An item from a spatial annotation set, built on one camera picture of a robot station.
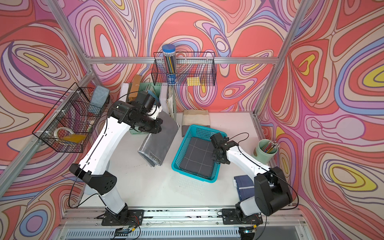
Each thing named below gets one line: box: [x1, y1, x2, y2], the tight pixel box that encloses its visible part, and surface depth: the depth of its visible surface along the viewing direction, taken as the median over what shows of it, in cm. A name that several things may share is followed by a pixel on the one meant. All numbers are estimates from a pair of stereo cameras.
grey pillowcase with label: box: [137, 111, 180, 168], surface depth 67 cm
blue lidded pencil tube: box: [162, 44, 177, 86], surface depth 78 cm
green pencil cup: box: [252, 139, 279, 165], surface depth 84 cm
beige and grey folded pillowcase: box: [181, 109, 211, 137], surface depth 120 cm
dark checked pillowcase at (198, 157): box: [179, 137, 214, 177], surface depth 93 cm
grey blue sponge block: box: [90, 85, 110, 109], surface depth 83 cm
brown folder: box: [129, 74, 141, 98], surface depth 92 cm
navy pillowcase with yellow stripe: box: [234, 175, 255, 201], surface depth 84 cm
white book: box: [118, 82, 129, 103], surface depth 91 cm
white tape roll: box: [53, 127, 75, 139], surface depth 68 cm
